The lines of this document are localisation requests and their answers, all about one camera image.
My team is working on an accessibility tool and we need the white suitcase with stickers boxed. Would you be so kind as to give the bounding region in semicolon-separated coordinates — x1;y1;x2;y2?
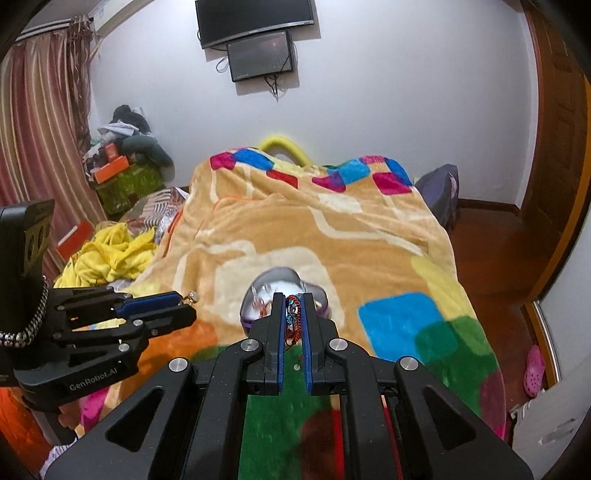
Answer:
508;388;583;462

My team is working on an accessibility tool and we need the orange flat box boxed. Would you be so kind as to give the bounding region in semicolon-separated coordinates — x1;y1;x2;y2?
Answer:
92;156;131;184

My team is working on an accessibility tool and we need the green patterned box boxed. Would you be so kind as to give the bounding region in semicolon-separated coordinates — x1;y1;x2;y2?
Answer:
95;164;165;216

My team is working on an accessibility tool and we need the small black wall monitor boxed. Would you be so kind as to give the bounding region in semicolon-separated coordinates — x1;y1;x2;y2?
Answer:
226;30;297;83

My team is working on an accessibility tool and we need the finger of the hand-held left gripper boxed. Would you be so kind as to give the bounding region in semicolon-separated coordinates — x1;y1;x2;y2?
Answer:
53;305;197;356
53;286;182;330

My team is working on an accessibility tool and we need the braided black white cable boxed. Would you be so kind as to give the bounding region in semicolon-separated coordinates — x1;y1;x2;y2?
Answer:
0;276;49;348

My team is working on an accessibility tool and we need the red braided bracelet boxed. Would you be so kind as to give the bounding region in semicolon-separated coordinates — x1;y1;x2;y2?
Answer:
285;295;306;354

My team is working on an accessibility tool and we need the heart-shaped purple tin box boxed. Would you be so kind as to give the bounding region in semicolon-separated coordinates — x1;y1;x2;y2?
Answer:
240;267;331;334

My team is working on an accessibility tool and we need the white wardrobe sliding door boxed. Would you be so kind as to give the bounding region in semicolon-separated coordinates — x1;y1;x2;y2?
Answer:
531;258;591;395

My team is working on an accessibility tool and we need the pink clog shoe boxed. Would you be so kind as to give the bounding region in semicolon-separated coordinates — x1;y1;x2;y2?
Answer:
524;345;547;399

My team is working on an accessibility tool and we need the colourful patchwork fleece blanket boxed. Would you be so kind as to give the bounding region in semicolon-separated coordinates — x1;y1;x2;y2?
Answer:
55;147;506;480

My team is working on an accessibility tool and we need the black wall television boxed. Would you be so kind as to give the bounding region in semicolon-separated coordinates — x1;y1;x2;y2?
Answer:
195;0;316;49

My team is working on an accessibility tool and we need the grey purple backpack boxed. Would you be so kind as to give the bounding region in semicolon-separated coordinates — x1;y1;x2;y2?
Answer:
413;164;461;232

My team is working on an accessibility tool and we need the pile of clothes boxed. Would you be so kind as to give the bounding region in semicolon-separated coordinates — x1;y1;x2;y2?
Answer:
83;105;175;182

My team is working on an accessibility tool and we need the orange white long box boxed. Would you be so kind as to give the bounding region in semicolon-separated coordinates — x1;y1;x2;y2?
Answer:
56;219;96;262

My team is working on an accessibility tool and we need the striped red curtain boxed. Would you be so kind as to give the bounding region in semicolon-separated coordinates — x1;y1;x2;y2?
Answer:
0;28;108;278

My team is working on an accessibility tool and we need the yellow cloth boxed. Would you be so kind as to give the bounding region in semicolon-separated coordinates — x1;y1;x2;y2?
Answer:
55;224;158;288

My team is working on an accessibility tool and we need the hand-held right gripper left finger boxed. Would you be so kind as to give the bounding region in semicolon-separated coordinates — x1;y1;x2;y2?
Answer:
44;292;284;480

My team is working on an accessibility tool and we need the pink cloth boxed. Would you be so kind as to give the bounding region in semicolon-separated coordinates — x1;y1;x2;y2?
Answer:
78;388;110;431

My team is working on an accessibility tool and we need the wooden door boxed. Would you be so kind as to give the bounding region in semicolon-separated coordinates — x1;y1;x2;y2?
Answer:
519;0;591;278

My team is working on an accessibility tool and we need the yellow foam tube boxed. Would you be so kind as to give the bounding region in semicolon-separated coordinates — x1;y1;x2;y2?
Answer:
259;134;311;165

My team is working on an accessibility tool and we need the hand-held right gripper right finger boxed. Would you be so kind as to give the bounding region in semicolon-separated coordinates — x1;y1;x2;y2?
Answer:
302;293;534;480

